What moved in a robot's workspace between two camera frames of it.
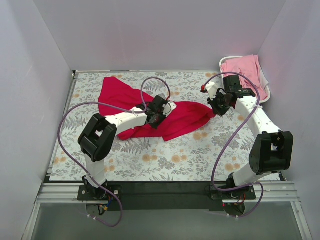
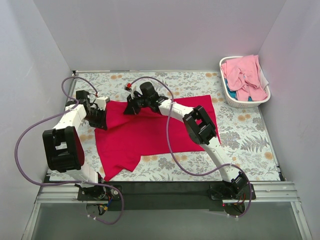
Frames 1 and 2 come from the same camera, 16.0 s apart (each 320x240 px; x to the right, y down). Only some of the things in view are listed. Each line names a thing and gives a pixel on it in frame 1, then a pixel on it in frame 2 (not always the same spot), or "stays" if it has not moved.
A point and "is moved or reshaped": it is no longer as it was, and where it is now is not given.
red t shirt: [115, 95] is moved or reshaped
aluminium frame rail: [265, 192] stays
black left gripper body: [155, 120] -> [97, 118]
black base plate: [168, 196] stays
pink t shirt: [250, 67] stays
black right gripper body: [216, 107] -> [136, 101]
